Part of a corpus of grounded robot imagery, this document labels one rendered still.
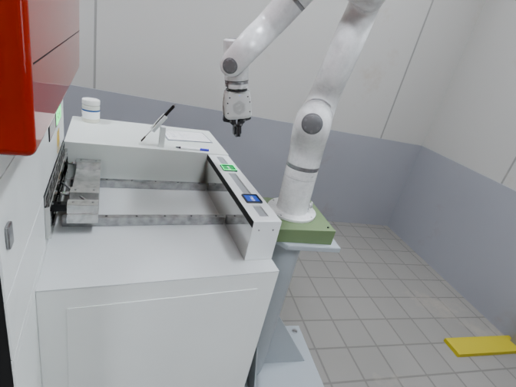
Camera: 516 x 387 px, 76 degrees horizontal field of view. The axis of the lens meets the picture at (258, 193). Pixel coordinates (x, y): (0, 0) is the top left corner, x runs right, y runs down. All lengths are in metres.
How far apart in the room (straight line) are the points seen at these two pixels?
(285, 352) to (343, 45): 1.40
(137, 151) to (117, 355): 0.72
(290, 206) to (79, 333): 0.75
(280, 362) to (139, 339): 0.98
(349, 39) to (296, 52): 1.66
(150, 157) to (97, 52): 1.38
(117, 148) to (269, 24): 0.71
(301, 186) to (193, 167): 0.50
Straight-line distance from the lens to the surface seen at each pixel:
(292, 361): 1.90
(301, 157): 1.15
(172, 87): 2.63
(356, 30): 1.15
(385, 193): 3.55
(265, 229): 0.99
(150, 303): 0.96
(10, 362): 0.77
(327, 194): 3.23
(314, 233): 1.20
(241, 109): 1.22
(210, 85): 2.64
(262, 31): 1.13
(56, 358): 1.08
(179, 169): 1.43
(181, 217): 1.14
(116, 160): 1.39
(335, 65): 1.11
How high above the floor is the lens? 1.42
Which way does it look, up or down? 24 degrees down
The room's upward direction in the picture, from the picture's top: 14 degrees clockwise
